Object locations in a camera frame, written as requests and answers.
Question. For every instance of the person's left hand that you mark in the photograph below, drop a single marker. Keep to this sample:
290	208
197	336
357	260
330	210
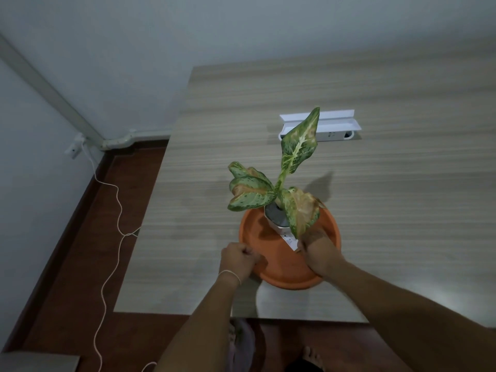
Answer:
236	261

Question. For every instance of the person's right hand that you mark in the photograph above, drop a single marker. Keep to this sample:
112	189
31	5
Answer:
319	253

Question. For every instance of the person's left fingers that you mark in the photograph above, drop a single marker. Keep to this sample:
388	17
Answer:
251	256

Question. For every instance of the person's right fingers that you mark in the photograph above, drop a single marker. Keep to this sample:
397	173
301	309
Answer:
310	240

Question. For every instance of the orange plastic plant saucer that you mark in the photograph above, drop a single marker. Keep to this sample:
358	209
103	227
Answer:
277	259

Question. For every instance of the small white plant pot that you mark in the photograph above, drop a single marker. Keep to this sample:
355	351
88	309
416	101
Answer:
276	220

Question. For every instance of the person's left forearm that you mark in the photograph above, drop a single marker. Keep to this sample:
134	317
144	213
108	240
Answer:
203	329

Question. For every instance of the person's right forearm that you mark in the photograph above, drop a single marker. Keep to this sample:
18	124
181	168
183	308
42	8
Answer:
403	325

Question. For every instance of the person's pale clothing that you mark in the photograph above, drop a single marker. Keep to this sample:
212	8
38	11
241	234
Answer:
242	344

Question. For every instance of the green variegated plant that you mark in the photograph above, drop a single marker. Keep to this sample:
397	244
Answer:
296	145

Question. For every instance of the white desk power socket box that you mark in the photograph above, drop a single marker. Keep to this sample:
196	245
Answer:
333	127

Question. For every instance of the person's bare foot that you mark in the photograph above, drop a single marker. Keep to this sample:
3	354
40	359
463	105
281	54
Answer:
312	358

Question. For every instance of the white wall plug adapter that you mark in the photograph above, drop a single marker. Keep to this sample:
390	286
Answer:
74	147

